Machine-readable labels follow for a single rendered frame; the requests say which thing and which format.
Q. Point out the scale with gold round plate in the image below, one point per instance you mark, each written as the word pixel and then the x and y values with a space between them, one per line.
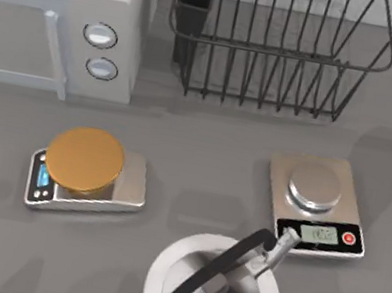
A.
pixel 85 169

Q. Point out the small microwave knob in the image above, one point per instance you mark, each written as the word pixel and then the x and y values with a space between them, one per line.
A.
pixel 102 68

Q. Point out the scale with silver round plate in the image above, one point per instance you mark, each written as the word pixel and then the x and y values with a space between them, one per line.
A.
pixel 317 202

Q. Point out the pale microwave oven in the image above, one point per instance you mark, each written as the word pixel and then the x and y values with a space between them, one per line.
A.
pixel 133 29

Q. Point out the black cutlery holder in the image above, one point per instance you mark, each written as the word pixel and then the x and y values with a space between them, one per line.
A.
pixel 194 6

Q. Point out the large microwave knob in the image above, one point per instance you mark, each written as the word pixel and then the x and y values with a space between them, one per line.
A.
pixel 100 35

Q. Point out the microwave door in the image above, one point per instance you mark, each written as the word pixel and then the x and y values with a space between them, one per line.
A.
pixel 16 43

